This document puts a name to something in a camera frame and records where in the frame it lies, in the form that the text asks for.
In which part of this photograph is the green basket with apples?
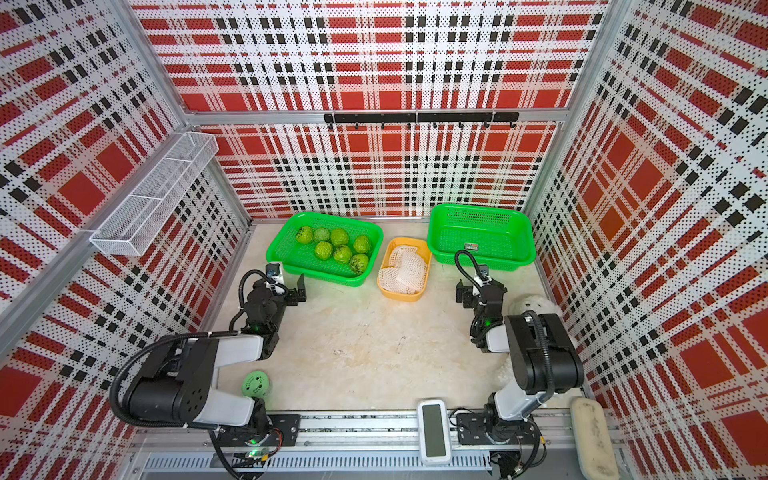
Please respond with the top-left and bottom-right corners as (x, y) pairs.
(266, 212), (383, 287)

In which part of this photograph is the black hook rail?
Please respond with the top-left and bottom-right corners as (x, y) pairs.
(323, 111), (520, 128)

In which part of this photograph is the clear wall shelf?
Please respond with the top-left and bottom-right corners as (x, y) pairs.
(90, 131), (218, 257)

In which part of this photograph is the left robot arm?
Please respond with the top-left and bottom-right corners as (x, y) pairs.
(109, 263), (307, 435)

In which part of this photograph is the yellow tray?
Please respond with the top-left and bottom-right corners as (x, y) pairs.
(377, 237), (432, 302)

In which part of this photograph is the white foam net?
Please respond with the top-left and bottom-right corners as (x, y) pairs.
(378, 245), (427, 295)

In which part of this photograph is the plush toy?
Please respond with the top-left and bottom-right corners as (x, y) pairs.
(570, 397), (620, 480)

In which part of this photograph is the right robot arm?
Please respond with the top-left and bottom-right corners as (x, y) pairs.
(454, 250), (585, 431)

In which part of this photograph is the custard apple in basket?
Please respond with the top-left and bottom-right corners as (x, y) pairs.
(295, 225), (314, 245)
(330, 228), (350, 247)
(333, 245), (354, 264)
(352, 235), (373, 255)

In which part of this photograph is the empty green basket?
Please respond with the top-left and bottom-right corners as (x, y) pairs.
(427, 204), (536, 271)

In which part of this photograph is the white timer device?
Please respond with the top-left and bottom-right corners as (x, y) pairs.
(417, 399), (452, 465)

